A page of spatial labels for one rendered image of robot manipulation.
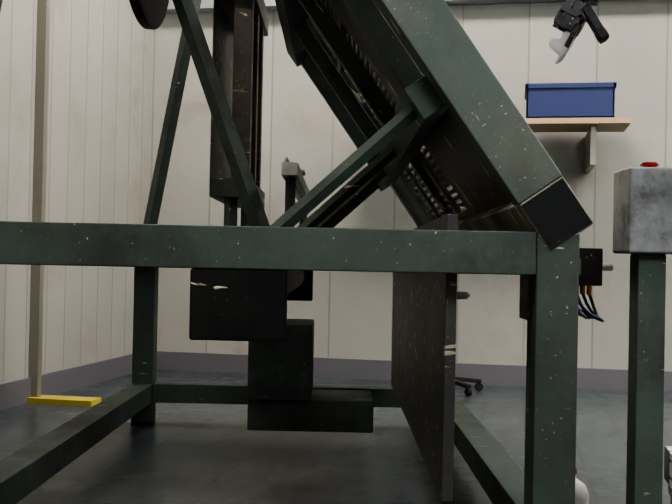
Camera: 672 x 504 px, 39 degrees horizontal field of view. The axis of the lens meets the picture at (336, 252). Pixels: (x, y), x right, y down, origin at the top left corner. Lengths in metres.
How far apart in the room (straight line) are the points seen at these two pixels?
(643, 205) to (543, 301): 0.29
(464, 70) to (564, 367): 0.65
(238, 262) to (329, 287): 3.98
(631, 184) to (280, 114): 4.22
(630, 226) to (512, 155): 0.29
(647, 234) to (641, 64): 3.97
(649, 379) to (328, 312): 4.01
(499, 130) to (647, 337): 0.54
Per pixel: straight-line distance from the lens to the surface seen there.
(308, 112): 6.04
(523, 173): 2.01
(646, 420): 2.12
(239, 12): 3.66
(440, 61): 2.02
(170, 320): 6.23
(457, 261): 1.98
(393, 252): 1.97
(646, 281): 2.09
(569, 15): 2.87
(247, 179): 2.97
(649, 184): 2.07
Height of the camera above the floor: 0.72
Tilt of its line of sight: 1 degrees up
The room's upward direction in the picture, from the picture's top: 1 degrees clockwise
